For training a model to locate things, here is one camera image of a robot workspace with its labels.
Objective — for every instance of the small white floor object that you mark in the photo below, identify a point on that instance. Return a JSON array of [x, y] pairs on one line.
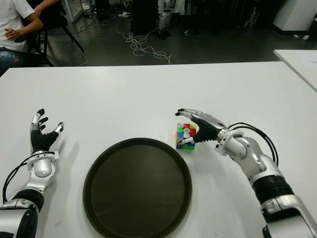
[[187, 32]]

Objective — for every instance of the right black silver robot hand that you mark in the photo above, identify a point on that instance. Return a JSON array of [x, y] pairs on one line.
[[208, 129]]

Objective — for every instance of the white power strip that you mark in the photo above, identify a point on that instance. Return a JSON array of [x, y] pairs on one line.
[[123, 14]]

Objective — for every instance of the white framed cabinet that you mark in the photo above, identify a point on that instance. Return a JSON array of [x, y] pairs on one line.
[[74, 10]]

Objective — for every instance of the seated person in white shirt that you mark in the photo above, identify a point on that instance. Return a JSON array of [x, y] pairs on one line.
[[11, 22]]

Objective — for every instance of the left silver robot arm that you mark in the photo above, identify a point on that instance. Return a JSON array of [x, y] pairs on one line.
[[42, 168]]

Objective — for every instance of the white cabinet with dark base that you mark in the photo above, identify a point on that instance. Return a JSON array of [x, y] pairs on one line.
[[294, 15]]

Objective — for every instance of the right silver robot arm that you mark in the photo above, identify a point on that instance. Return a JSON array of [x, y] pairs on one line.
[[237, 146]]

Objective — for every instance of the black cabinet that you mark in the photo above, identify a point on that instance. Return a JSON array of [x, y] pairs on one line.
[[144, 17]]

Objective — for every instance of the multicoloured Rubik's cube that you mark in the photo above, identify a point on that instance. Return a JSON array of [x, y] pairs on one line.
[[184, 134]]

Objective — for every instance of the black chair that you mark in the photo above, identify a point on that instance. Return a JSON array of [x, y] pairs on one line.
[[53, 17]]

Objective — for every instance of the dark round plate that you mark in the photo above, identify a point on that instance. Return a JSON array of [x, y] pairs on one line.
[[137, 191]]

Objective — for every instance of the white floor scrap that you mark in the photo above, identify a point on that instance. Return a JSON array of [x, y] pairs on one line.
[[305, 37]]

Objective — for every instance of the white side table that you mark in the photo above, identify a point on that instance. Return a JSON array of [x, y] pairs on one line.
[[301, 65]]

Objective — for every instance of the metal folding stand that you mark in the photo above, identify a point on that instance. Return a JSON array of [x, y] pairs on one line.
[[252, 17]]

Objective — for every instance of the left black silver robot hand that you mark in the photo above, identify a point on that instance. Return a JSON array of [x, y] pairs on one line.
[[40, 141]]

